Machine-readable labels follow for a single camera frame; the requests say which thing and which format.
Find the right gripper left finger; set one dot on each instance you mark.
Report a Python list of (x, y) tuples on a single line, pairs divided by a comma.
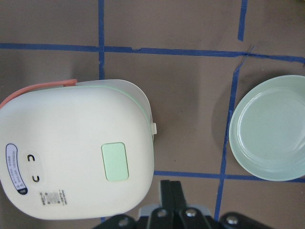
[(166, 192)]

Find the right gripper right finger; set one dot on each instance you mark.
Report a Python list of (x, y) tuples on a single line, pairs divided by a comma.
[(178, 196)]

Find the white rice cooker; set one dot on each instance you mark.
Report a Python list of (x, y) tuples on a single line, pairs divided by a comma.
[(76, 150)]

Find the green plate near potato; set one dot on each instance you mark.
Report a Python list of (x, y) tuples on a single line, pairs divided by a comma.
[(267, 129)]

